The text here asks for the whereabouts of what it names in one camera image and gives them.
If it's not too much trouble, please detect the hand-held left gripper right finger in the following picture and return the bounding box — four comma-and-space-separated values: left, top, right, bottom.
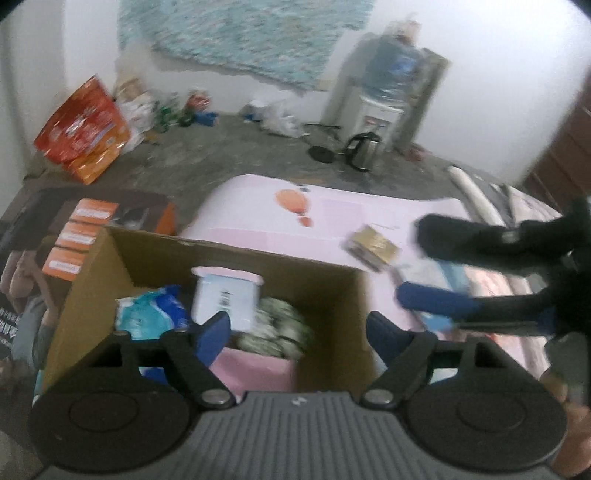
360, 311, 513, 409

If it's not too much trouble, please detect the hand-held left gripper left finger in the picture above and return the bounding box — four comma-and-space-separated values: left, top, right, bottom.
87, 311, 236, 411

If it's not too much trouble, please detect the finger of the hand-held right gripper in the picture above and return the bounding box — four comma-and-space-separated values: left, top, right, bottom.
417, 212, 574, 278
396, 281, 558, 336

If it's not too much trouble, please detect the white plastic jar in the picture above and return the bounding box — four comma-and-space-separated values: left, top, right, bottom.
190, 265, 266, 333

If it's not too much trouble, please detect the brown cardboard box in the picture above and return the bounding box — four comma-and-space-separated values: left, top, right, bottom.
41, 225, 384, 402

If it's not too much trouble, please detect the pink soft packet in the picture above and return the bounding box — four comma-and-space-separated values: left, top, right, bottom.
210, 346, 298, 393

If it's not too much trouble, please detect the green hair scrunchie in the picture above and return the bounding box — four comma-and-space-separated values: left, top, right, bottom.
235, 298, 315, 358

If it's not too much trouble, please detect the blue tissue pack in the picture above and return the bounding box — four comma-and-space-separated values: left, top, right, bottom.
115, 284, 192, 342

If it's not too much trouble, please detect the gold foil packet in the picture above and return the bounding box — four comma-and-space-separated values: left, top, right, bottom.
346, 224, 400, 273

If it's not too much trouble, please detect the person's right hand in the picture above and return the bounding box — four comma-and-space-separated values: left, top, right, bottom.
541, 369, 591, 480

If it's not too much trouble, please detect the rolled white quilt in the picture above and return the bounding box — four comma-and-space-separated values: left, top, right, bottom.
443, 164, 513, 227

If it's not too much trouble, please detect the grey patterned blanket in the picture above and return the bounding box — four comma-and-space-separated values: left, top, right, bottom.
489, 182, 568, 227

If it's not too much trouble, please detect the brown wooden door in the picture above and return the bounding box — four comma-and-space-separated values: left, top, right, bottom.
522, 78, 591, 204

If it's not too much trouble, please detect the steel electric kettle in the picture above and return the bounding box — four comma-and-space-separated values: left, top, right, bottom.
344, 131, 382, 172

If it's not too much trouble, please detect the white water dispenser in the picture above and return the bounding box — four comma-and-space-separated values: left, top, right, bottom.
353, 92, 407, 151

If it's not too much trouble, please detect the patterned board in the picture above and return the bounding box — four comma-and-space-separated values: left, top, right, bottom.
406, 46, 451, 153

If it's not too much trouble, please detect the blue water bottle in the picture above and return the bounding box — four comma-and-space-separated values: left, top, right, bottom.
365, 28, 426, 107

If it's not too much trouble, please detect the dark printed carton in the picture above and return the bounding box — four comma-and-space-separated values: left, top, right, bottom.
0, 187, 178, 444

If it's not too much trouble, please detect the green glass bottle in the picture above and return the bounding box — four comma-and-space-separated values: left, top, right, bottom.
157, 92, 195, 130

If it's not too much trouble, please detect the white crumpled plastic bag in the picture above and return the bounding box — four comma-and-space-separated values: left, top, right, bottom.
240, 99, 305, 137

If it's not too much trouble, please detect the pile of snack bags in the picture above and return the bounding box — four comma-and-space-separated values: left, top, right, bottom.
113, 76, 160, 153

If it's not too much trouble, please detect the red snack bag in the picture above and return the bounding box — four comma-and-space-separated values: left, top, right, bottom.
33, 74, 132, 185

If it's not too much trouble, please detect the floral wall cloth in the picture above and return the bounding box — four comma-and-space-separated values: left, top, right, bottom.
117, 0, 375, 90

